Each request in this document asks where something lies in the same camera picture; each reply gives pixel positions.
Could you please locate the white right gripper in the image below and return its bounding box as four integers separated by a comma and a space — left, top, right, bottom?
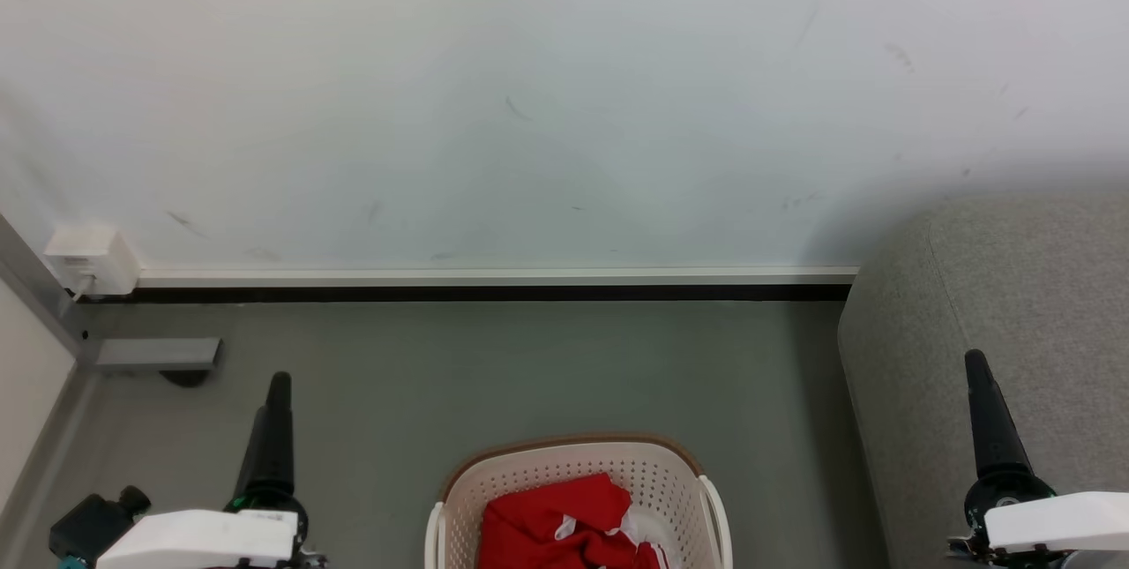
947, 349, 1129, 569

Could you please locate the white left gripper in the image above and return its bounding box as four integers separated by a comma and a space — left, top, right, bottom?
95, 371, 329, 569

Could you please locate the red number 23 jersey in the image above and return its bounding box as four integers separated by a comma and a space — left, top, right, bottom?
478, 473, 664, 569

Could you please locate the grey fabric sofa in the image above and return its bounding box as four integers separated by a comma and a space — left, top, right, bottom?
837, 188, 1129, 569

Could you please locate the white and black baseboard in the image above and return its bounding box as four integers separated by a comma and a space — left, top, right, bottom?
132, 266, 861, 304

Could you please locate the cream perforated laundry basket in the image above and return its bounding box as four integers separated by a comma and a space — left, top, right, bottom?
425, 434, 734, 569

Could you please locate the grey metal floor bracket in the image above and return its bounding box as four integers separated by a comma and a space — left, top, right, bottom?
92, 337, 223, 388

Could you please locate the white wall socket box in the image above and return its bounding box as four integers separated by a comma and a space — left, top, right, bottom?
43, 224, 143, 297

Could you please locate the grey metal frame post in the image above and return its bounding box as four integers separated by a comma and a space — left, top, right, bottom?
0, 213, 96, 363

